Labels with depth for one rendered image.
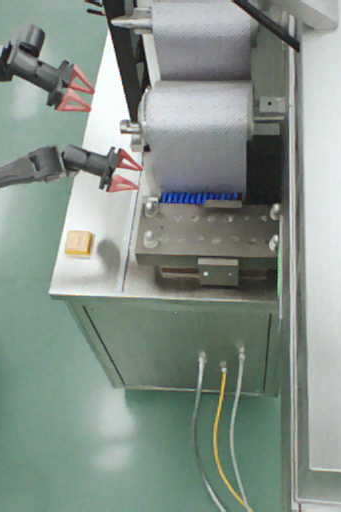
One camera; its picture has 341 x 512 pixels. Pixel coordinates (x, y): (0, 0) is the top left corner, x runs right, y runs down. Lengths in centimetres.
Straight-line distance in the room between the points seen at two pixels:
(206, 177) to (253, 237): 20
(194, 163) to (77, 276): 46
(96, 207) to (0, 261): 119
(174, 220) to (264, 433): 110
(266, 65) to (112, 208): 75
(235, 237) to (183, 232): 13
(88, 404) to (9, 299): 64
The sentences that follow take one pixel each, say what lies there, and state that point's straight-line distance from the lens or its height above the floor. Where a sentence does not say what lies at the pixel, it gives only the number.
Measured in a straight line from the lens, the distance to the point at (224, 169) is 153.
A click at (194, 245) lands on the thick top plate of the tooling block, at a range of 151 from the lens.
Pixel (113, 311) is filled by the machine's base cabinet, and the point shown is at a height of 80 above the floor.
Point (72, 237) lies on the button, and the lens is 172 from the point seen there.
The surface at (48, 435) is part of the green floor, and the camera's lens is 250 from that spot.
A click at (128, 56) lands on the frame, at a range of 174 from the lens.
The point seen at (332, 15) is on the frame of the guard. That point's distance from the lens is 106.
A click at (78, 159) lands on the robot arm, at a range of 152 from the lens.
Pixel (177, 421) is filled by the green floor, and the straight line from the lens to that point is 241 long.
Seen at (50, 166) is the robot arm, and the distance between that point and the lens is 151.
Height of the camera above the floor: 231
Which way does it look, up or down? 58 degrees down
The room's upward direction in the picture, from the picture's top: 12 degrees counter-clockwise
